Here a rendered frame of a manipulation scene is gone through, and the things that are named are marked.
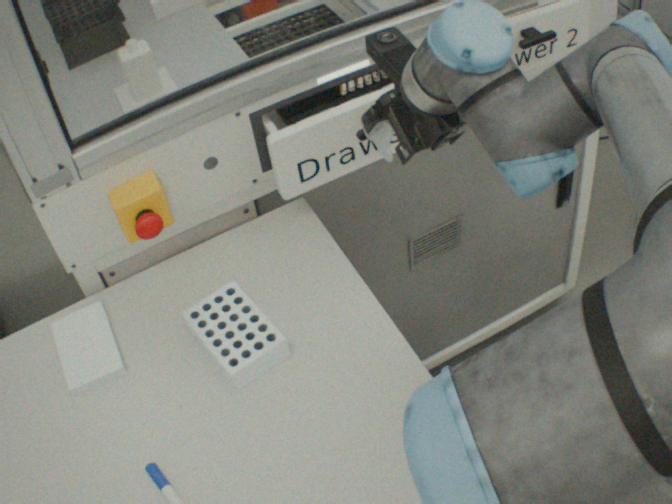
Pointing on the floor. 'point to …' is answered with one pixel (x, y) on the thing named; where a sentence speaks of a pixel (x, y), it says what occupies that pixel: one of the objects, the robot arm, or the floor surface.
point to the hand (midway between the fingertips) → (385, 125)
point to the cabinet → (418, 240)
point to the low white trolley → (220, 387)
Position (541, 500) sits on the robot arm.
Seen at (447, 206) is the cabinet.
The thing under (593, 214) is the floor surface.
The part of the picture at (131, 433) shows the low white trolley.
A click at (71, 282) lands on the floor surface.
